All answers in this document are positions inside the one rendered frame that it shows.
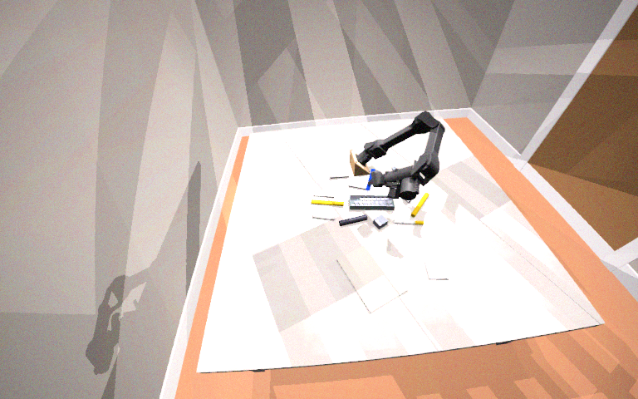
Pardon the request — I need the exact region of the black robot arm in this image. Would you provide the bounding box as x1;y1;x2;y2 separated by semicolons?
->
356;111;446;200

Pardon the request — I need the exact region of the blue stylus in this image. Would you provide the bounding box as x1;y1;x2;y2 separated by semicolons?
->
366;174;372;196

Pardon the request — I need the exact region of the black cylinder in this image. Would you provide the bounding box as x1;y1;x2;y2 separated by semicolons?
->
339;214;368;226

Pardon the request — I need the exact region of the grey letter keyboard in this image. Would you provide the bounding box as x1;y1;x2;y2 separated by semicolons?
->
350;195;395;210

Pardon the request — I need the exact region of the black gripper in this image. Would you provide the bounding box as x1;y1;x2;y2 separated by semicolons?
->
368;168;402;188

